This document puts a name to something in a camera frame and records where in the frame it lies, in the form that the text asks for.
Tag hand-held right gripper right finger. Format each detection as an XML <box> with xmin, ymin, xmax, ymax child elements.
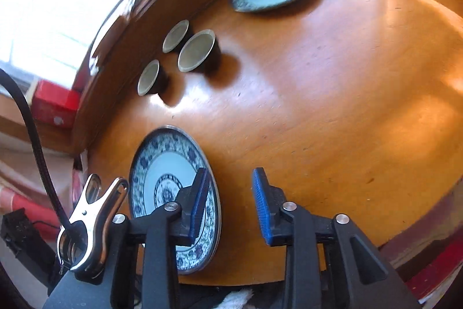
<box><xmin>252</xmin><ymin>167</ymin><xmax>420</xmax><ymax>309</ymax></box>

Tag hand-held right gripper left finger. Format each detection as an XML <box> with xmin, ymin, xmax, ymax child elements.
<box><xmin>43</xmin><ymin>167</ymin><xmax>212</xmax><ymax>309</ymax></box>

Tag blue white floral plate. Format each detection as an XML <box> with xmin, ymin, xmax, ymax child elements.
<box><xmin>128</xmin><ymin>125</ymin><xmax>222</xmax><ymax>275</ymax></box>

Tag small dark ceramic cup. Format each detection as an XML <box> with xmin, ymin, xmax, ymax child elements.
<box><xmin>162</xmin><ymin>19</ymin><xmax>192</xmax><ymax>54</ymax></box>
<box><xmin>137</xmin><ymin>59</ymin><xmax>169</xmax><ymax>96</ymax></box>

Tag white teacup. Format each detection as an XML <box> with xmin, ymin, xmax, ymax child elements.
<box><xmin>177</xmin><ymin>30</ymin><xmax>222</xmax><ymax>74</ymax></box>

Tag white fluffy cloth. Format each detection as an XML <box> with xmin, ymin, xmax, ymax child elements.
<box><xmin>221</xmin><ymin>289</ymin><xmax>254</xmax><ymax>309</ymax></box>

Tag silver spring clip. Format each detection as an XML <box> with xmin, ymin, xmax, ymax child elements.
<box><xmin>57</xmin><ymin>173</ymin><xmax>130</xmax><ymax>277</ymax></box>

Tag red fabric item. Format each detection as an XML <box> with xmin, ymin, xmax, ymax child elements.
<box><xmin>0</xmin><ymin>186</ymin><xmax>58</xmax><ymax>237</ymax></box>

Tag black connector block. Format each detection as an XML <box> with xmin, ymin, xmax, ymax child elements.
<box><xmin>0</xmin><ymin>209</ymin><xmax>55</xmax><ymax>286</ymax></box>

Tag red box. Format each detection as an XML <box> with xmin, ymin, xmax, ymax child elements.
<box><xmin>32</xmin><ymin>79</ymin><xmax>82</xmax><ymax>129</ymax></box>

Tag dark red furniture edge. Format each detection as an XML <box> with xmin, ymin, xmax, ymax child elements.
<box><xmin>380</xmin><ymin>222</ymin><xmax>463</xmax><ymax>306</ymax></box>

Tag window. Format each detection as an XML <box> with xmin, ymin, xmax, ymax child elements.
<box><xmin>0</xmin><ymin>0</ymin><xmax>153</xmax><ymax>85</ymax></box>

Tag black braided cable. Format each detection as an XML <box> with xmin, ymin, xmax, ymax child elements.
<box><xmin>0</xmin><ymin>68</ymin><xmax>73</xmax><ymax>241</ymax></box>

